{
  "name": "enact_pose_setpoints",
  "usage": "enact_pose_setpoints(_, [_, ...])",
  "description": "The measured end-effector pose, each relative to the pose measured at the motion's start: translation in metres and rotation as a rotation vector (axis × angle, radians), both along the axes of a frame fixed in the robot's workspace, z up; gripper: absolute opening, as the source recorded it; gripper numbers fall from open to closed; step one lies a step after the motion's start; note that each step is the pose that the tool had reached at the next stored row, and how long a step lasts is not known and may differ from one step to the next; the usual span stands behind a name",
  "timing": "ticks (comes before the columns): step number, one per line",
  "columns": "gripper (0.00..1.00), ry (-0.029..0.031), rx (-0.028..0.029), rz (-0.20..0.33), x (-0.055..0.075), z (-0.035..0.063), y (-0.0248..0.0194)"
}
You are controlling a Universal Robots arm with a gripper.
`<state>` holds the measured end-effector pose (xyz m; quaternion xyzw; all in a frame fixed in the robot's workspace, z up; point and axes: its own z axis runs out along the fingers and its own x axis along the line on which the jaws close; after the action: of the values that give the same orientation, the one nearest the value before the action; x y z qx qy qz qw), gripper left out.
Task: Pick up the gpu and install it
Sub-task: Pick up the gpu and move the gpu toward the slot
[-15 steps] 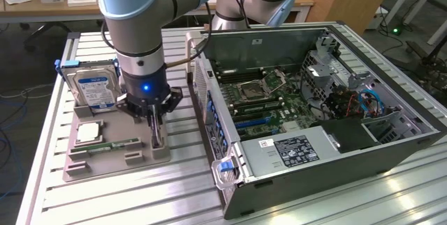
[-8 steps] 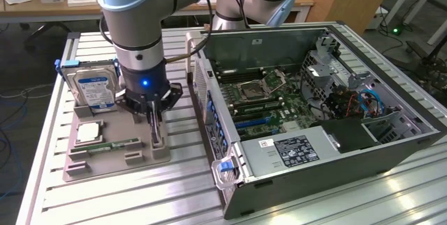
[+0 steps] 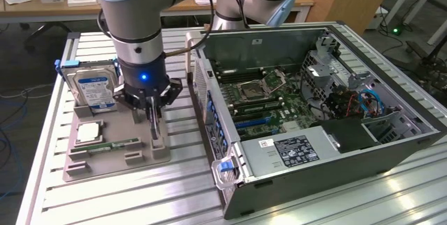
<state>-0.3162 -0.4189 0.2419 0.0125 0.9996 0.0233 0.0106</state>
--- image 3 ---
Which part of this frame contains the blue expansion slot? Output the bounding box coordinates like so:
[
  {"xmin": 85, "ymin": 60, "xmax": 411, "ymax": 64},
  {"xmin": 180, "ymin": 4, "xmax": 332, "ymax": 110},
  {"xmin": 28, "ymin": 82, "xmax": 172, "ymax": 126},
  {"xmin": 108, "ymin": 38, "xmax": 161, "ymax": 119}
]
[{"xmin": 233, "ymin": 116, "xmax": 274, "ymax": 129}]

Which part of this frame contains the white floor cable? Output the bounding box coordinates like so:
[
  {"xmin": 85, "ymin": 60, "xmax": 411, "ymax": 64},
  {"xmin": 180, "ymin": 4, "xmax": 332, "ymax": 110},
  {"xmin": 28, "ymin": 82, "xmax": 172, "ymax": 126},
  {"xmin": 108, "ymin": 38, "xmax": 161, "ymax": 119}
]
[{"xmin": 0, "ymin": 83, "xmax": 55, "ymax": 99}]

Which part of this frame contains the small silver heatsink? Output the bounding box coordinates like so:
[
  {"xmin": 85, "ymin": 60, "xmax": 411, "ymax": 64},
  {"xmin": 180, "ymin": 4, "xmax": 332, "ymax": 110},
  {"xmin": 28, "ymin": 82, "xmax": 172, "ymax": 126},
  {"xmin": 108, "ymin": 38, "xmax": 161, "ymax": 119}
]
[{"xmin": 282, "ymin": 120, "xmax": 302, "ymax": 132}]

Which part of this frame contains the black RAM stick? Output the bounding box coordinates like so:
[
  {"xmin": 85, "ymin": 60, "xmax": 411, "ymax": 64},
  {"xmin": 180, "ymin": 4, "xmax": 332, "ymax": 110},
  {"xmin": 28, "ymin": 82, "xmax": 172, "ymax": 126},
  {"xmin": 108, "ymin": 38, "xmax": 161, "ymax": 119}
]
[{"xmin": 231, "ymin": 101, "xmax": 283, "ymax": 114}]

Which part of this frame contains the metal socket cover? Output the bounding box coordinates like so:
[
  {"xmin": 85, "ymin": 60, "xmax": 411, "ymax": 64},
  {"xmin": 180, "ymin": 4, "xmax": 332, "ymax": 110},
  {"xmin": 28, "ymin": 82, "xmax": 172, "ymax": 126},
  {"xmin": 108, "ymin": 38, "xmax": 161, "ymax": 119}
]
[{"xmin": 262, "ymin": 69, "xmax": 290, "ymax": 92}]

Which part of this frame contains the blue case latch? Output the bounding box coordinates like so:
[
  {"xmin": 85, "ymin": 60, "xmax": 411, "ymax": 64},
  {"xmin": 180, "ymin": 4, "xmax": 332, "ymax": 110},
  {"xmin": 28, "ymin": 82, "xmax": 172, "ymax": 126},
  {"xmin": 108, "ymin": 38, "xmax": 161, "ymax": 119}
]
[{"xmin": 216, "ymin": 160, "xmax": 233, "ymax": 175}]

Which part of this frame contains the green motherboard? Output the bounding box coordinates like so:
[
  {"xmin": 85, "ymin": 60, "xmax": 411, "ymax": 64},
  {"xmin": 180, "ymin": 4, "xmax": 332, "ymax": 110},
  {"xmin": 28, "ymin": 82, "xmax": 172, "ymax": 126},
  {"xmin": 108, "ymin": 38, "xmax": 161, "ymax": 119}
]
[{"xmin": 211, "ymin": 62, "xmax": 327, "ymax": 142}]

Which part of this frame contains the grey parts rack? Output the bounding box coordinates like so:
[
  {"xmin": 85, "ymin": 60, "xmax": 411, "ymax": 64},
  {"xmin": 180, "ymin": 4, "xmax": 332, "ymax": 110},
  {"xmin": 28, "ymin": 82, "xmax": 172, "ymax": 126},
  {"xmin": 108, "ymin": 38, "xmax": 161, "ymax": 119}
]
[{"xmin": 61, "ymin": 102, "xmax": 172, "ymax": 183}]

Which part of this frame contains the blue floor cable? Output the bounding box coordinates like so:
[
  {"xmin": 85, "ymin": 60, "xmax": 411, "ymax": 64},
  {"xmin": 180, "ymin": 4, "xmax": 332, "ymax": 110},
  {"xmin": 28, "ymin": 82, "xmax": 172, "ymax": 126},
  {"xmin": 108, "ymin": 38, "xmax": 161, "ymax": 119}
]
[{"xmin": 0, "ymin": 96, "xmax": 31, "ymax": 199}]

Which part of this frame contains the wooden cabinet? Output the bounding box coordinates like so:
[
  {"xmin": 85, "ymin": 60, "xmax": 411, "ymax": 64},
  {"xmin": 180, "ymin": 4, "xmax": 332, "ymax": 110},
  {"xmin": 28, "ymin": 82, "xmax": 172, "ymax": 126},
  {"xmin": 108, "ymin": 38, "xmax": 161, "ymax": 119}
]
[{"xmin": 290, "ymin": 0, "xmax": 400, "ymax": 35}]

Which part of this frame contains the open dark PC case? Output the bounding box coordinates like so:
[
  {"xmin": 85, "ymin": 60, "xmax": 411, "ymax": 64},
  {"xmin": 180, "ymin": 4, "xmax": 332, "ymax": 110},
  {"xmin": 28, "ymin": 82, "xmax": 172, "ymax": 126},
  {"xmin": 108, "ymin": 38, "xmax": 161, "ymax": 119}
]
[{"xmin": 184, "ymin": 20, "xmax": 447, "ymax": 220}]

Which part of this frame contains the grey power supply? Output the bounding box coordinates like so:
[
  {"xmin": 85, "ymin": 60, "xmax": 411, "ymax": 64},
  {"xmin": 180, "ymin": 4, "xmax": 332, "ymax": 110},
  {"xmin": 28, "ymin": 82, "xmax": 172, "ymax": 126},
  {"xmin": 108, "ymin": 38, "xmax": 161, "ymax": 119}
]
[{"xmin": 240, "ymin": 126, "xmax": 342, "ymax": 179}]

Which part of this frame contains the blue card retainer row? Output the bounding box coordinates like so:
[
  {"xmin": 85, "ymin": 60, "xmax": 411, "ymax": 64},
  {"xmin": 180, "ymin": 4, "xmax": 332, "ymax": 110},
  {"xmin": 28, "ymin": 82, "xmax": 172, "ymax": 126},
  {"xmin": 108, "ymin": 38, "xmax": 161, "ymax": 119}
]
[{"xmin": 204, "ymin": 91, "xmax": 231, "ymax": 158}]

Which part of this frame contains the green RAM stick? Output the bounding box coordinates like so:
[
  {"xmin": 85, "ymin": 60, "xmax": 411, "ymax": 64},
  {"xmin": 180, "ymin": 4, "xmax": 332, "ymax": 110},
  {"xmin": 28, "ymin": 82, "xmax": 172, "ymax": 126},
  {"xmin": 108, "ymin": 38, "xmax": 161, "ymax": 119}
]
[{"xmin": 75, "ymin": 138, "xmax": 139, "ymax": 152}]

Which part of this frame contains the hard disk in blue caddy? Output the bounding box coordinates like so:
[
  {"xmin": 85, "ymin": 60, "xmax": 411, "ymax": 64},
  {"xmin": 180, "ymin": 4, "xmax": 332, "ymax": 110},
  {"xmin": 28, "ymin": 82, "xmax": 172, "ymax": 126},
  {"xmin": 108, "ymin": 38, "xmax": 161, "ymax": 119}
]
[{"xmin": 53, "ymin": 57, "xmax": 121, "ymax": 113}]

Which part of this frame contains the grey case handle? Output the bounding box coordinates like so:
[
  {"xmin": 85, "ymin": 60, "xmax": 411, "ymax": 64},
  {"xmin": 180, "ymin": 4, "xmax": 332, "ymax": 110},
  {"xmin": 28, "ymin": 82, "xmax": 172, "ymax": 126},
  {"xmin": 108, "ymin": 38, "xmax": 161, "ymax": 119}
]
[{"xmin": 184, "ymin": 31, "xmax": 203, "ymax": 75}]

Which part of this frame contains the grey metal disk bay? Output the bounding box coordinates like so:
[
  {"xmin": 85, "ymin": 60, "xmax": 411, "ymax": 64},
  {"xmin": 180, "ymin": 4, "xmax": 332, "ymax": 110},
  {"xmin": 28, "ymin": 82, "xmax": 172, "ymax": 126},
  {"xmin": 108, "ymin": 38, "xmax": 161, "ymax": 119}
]
[{"xmin": 362, "ymin": 106, "xmax": 439, "ymax": 145}]

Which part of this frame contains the red wire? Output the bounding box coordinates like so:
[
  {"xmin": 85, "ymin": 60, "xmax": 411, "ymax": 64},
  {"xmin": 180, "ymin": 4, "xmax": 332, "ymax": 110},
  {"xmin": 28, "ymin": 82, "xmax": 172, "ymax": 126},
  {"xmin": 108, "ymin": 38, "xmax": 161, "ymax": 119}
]
[{"xmin": 344, "ymin": 93, "xmax": 366, "ymax": 118}]

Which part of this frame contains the black chair base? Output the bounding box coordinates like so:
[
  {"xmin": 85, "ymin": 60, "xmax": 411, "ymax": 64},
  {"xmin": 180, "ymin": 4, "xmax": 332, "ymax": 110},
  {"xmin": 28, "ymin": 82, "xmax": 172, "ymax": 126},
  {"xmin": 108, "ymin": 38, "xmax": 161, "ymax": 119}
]
[{"xmin": 19, "ymin": 20, "xmax": 72, "ymax": 52}]

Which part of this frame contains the black floor equipment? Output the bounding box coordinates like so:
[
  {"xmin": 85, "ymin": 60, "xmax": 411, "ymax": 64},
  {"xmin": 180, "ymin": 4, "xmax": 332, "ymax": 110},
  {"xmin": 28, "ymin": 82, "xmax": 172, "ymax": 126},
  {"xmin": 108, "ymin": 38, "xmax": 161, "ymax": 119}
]
[{"xmin": 404, "ymin": 40, "xmax": 447, "ymax": 92}]

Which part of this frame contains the silver CPU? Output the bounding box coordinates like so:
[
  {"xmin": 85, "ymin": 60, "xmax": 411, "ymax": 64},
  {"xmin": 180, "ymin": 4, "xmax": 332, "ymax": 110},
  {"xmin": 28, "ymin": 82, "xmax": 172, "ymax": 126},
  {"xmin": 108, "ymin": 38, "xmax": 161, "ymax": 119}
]
[{"xmin": 76, "ymin": 124, "xmax": 100, "ymax": 143}]

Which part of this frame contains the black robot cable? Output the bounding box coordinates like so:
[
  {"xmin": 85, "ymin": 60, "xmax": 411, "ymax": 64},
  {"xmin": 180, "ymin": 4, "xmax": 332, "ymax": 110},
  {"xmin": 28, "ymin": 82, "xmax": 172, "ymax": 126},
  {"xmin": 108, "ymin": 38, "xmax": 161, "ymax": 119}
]
[{"xmin": 163, "ymin": 0, "xmax": 252, "ymax": 56}]

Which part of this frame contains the white desk frame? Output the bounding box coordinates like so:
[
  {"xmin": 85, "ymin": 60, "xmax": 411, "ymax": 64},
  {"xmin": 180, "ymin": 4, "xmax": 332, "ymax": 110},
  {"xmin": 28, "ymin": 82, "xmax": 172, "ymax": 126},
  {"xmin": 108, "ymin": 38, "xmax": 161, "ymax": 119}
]
[{"xmin": 380, "ymin": 0, "xmax": 447, "ymax": 45}]

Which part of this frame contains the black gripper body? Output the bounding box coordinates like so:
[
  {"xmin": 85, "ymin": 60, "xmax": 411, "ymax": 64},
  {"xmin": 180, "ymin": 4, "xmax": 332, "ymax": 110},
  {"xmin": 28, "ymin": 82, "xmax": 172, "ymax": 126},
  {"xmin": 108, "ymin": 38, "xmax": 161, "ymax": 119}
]
[{"xmin": 117, "ymin": 53, "xmax": 172, "ymax": 110}]

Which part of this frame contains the CPU socket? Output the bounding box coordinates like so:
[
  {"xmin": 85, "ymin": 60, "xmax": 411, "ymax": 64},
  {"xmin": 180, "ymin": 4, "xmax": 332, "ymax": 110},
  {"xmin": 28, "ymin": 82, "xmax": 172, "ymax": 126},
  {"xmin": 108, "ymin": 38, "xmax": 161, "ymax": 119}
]
[{"xmin": 236, "ymin": 81, "xmax": 267, "ymax": 100}]

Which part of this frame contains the perforated metal drive cage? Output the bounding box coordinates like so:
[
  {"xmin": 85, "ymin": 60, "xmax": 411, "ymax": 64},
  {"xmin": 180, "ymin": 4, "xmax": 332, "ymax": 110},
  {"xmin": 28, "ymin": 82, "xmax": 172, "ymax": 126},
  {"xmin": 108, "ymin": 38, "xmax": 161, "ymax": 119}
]
[{"xmin": 299, "ymin": 36, "xmax": 354, "ymax": 100}]

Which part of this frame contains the blue wire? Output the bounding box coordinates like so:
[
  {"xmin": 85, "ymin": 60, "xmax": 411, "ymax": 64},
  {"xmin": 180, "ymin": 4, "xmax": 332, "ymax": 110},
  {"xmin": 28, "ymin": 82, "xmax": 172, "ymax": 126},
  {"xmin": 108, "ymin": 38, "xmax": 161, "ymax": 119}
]
[{"xmin": 358, "ymin": 88, "xmax": 386, "ymax": 118}]

